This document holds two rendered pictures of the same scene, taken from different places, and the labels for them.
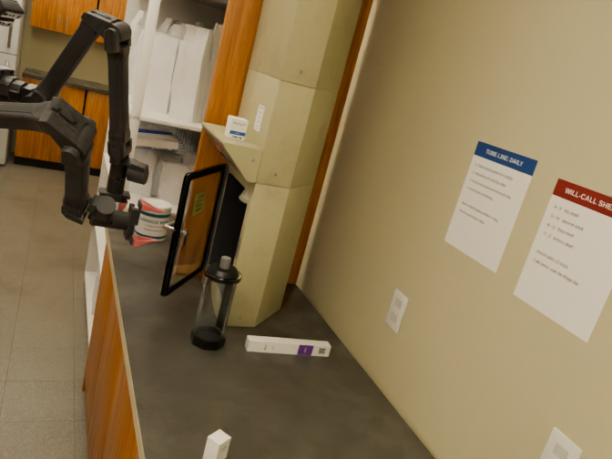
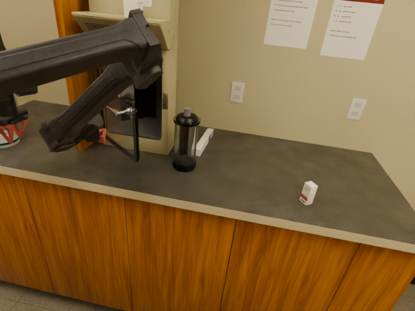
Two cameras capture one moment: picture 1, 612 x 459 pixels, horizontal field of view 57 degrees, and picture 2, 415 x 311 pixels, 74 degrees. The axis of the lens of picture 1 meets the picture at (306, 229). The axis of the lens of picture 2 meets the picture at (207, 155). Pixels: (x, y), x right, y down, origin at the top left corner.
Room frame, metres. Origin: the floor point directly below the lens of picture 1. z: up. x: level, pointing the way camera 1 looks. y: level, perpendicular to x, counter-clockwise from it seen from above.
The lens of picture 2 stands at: (0.81, 1.00, 1.58)
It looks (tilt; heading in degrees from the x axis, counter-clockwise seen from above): 29 degrees down; 304
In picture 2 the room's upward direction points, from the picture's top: 6 degrees clockwise
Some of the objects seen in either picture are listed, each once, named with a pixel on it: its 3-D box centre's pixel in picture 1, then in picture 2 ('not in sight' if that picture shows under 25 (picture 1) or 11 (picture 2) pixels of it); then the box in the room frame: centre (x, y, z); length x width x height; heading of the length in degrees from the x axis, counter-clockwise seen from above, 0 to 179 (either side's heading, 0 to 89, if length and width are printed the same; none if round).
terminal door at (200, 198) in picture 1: (194, 227); (115, 105); (1.71, 0.35, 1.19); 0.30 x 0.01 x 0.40; 170
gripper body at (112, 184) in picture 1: (115, 187); (7, 108); (1.85, 0.68, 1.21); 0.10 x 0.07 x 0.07; 116
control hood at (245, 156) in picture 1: (227, 150); (123, 31); (1.71, 0.30, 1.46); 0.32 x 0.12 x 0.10; 26
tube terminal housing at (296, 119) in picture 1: (270, 199); (142, 61); (1.79, 0.14, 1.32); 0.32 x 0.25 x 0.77; 26
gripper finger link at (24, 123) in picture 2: (115, 206); (14, 127); (1.86, 0.67, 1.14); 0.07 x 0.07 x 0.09; 26
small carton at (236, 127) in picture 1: (236, 127); (133, 7); (1.67, 0.28, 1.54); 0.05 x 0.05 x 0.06; 26
